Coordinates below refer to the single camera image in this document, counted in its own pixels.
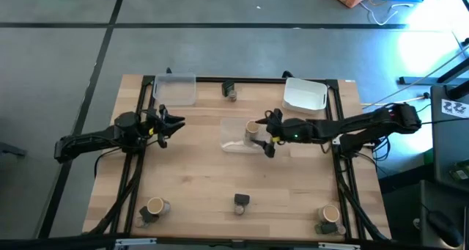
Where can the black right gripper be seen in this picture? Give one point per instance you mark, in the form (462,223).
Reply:
(289,131)

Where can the silver aluminium bracket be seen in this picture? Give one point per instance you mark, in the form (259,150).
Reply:
(135,241)
(339,246)

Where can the clear plastic bin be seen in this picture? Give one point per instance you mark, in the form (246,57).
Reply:
(232,136)
(174,92)

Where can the green circuit board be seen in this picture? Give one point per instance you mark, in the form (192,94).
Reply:
(462,173)

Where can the black crossbeam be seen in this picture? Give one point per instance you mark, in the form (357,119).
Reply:
(55,242)

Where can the white printed paper sheet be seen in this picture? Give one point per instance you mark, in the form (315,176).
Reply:
(454,107)

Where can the white plastic bin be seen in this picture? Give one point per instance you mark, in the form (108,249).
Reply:
(304,96)

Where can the spice jar black cap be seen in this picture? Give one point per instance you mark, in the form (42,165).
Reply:
(326,228)
(227,87)
(242,199)
(144,215)

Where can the black aluminium table frame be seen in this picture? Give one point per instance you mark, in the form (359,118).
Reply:
(256,80)

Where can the paper cup bottom right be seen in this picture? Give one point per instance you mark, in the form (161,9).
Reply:
(331,213)

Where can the small white frame bracket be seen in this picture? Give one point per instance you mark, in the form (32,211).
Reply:
(336,141)

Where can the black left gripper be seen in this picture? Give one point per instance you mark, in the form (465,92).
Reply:
(152,123)

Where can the dark grey desk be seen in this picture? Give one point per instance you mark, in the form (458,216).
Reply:
(454,202)

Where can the tall spice jar tan lid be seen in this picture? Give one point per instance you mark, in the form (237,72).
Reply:
(252,127)
(155,205)

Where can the yellow rod black knob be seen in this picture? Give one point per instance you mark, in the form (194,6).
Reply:
(426,95)

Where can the grey floor object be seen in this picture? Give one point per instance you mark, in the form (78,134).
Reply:
(11,149)

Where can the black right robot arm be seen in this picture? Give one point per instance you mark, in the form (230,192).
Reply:
(348,125)

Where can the black floor stand leg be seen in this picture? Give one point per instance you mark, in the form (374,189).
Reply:
(414,80)

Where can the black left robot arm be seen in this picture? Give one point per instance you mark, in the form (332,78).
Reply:
(91,138)

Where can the black computer mouse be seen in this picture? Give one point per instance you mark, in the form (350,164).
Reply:
(445,228)

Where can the black side desk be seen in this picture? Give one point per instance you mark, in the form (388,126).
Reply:
(450,140)

